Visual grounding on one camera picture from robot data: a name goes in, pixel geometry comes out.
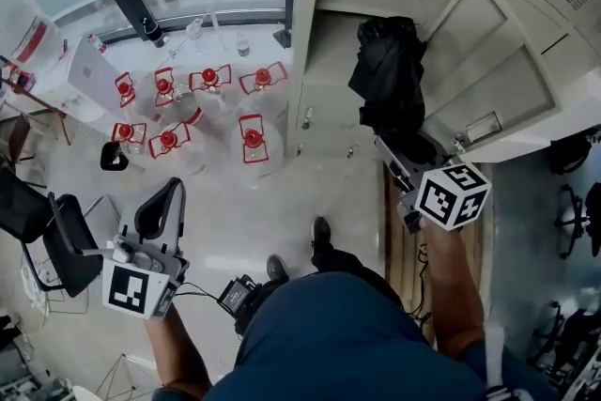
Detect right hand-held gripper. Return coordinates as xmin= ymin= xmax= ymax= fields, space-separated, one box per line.
xmin=374 ymin=135 xmax=493 ymax=235

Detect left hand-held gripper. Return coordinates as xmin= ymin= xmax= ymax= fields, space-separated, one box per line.
xmin=101 ymin=177 xmax=191 ymax=321

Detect grey metal locker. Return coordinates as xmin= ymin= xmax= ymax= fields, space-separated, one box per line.
xmin=285 ymin=0 xmax=601 ymax=165

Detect person's right forearm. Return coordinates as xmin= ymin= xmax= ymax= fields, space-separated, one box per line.
xmin=419 ymin=219 xmax=487 ymax=362

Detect person's left forearm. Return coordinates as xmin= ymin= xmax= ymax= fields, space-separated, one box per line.
xmin=142 ymin=299 xmax=213 ymax=401

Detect group of red-capped water jugs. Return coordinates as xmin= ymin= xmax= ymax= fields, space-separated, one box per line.
xmin=109 ymin=60 xmax=290 ymax=178

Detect black mesh office chair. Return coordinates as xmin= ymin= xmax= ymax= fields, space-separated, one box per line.
xmin=0 ymin=167 xmax=105 ymax=300

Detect black battery pack box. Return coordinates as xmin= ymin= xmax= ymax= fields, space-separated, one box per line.
xmin=217 ymin=275 xmax=263 ymax=316

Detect black chair base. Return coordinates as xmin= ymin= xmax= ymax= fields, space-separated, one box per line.
xmin=552 ymin=181 xmax=601 ymax=260
xmin=526 ymin=299 xmax=601 ymax=393

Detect person's black trousers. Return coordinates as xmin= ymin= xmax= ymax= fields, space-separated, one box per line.
xmin=233 ymin=247 xmax=406 ymax=337

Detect black bag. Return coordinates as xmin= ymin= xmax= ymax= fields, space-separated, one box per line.
xmin=547 ymin=125 xmax=601 ymax=177

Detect person's left shoe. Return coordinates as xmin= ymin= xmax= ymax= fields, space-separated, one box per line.
xmin=266 ymin=254 xmax=290 ymax=285

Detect person's shoe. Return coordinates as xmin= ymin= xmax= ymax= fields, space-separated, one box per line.
xmin=266 ymin=254 xmax=290 ymax=285
xmin=310 ymin=216 xmax=334 ymax=255

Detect person's right shoe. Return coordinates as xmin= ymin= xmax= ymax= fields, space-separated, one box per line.
xmin=310 ymin=216 xmax=334 ymax=255

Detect white flat box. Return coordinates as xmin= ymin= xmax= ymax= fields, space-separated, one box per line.
xmin=66 ymin=34 xmax=122 ymax=110

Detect wooden stand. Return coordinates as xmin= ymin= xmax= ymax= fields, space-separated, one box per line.
xmin=0 ymin=76 xmax=72 ymax=147

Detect clear bottle with white cap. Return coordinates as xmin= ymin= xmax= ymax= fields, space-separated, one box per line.
xmin=185 ymin=20 xmax=204 ymax=54

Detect black bottle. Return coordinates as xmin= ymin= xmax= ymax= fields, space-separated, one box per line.
xmin=142 ymin=16 xmax=166 ymax=49

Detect person's blue shirt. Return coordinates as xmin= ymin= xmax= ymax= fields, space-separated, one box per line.
xmin=152 ymin=270 xmax=562 ymax=401

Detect clear container with red label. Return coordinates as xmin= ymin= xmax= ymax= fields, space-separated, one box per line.
xmin=8 ymin=0 xmax=70 ymax=77

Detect black cable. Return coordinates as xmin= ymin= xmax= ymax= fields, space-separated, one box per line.
xmin=174 ymin=280 xmax=223 ymax=302

